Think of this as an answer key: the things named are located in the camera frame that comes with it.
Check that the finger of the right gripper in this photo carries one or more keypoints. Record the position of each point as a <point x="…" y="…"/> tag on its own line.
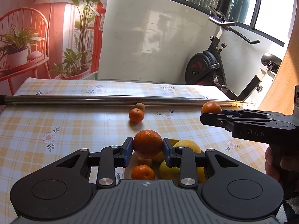
<point x="234" y="113"/>
<point x="213" y="119"/>

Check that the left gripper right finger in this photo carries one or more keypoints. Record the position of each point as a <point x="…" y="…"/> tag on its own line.
<point x="232" y="189"/>

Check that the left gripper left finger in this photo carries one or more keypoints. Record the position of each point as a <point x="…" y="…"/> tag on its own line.
<point x="67" y="185"/>

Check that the orange mandarin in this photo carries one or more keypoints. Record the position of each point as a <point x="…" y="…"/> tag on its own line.
<point x="211" y="107"/>
<point x="147" y="144"/>
<point x="136" y="115"/>
<point x="142" y="172"/>

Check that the yellow lemon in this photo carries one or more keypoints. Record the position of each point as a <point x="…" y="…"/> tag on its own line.
<point x="169" y="173"/>
<point x="190" y="144"/>

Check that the brown longan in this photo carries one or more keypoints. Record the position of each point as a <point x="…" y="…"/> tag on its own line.
<point x="142" y="161"/>
<point x="140" y="106"/>

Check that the orange mandarin top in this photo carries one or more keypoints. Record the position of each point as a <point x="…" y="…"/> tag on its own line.
<point x="136" y="115"/>

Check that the green yellow citrus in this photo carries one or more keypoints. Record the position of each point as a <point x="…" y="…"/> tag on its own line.
<point x="201" y="175"/>

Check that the yellow green apple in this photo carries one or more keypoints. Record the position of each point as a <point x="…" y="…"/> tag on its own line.
<point x="159" y="158"/>

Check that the person's right hand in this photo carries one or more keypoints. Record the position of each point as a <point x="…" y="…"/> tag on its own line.
<point x="282" y="165"/>

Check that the wooden board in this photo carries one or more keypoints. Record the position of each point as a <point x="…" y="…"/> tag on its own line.
<point x="280" y="97"/>

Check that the black exercise bike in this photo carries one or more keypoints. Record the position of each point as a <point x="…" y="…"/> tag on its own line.
<point x="229" y="73"/>

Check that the cream round plate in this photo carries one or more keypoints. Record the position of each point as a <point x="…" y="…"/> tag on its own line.
<point x="133" y="163"/>

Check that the long metal pole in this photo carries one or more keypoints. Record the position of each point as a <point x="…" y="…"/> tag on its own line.
<point x="110" y="100"/>

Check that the printed backdrop curtain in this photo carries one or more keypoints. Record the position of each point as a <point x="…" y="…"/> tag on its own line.
<point x="50" y="39"/>

